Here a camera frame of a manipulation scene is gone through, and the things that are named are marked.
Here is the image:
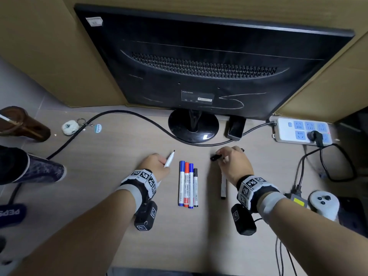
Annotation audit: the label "person's right hand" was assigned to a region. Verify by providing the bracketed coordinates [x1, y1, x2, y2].
[214, 146, 254, 185]

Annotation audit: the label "person's left hand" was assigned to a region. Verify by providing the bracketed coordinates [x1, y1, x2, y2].
[137, 153, 169, 182]

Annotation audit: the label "white marker pen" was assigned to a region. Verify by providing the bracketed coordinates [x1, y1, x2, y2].
[163, 150, 176, 169]

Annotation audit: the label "person's right forearm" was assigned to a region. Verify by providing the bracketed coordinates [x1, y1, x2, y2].
[258, 198, 368, 276]

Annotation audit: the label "person's left forearm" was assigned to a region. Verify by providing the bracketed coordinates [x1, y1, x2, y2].
[11, 188, 137, 276]

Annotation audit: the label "small black box device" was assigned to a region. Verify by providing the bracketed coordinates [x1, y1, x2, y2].
[227, 116, 247, 141]

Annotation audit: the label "large blue-capped white marker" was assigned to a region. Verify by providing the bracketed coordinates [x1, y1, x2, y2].
[178, 161, 185, 206]

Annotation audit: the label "left wristband with fiducial tags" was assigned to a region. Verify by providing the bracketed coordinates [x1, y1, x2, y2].
[120, 168, 162, 214]

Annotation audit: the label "wristband with fiducial tags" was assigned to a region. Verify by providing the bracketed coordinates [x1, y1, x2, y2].
[120, 168, 162, 214]
[236, 175, 288, 221]

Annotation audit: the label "red-capped white marker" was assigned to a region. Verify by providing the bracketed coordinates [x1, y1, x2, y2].
[183, 162, 190, 208]

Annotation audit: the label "slim blue-capped white marker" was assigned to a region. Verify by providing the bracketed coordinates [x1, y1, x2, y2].
[188, 163, 194, 209]

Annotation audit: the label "black-capped white marker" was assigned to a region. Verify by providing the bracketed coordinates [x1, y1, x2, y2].
[193, 168, 199, 207]

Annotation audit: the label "round black monitor stand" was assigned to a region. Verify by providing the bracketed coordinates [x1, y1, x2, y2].
[168, 108, 220, 144]

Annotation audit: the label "right wristband with fiducial tags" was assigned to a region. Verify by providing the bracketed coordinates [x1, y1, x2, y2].
[236, 175, 288, 221]

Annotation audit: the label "white power strip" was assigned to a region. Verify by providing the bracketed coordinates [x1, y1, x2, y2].
[271, 117, 332, 146]

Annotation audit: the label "black adapter with yellow label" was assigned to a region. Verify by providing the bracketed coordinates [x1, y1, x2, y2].
[284, 192, 310, 209]

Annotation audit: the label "black power plug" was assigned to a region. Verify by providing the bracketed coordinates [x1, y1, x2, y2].
[307, 130, 324, 148]

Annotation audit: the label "black computer monitor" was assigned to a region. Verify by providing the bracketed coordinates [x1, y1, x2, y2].
[74, 4, 356, 120]

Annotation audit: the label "white handheld controller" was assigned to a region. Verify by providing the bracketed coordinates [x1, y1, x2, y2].
[308, 190, 340, 222]

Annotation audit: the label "black case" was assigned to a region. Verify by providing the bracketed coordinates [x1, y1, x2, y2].
[338, 196, 368, 237]

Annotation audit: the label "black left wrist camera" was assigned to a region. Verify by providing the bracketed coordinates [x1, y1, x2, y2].
[134, 200, 158, 232]

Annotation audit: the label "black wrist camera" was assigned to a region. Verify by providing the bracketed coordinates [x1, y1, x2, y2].
[134, 200, 158, 232]
[231, 204, 257, 236]

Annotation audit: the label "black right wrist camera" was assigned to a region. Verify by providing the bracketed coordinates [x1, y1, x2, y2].
[231, 204, 257, 236]

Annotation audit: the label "thick black cable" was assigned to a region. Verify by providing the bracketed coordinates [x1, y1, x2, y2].
[6, 110, 277, 205]

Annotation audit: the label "white plush keychain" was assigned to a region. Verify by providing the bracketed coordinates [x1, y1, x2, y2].
[62, 120, 80, 136]

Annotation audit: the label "thin black cables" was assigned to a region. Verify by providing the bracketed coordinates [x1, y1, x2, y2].
[274, 218, 298, 276]

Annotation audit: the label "thin black looped cable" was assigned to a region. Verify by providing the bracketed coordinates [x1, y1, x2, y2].
[294, 143, 358, 196]

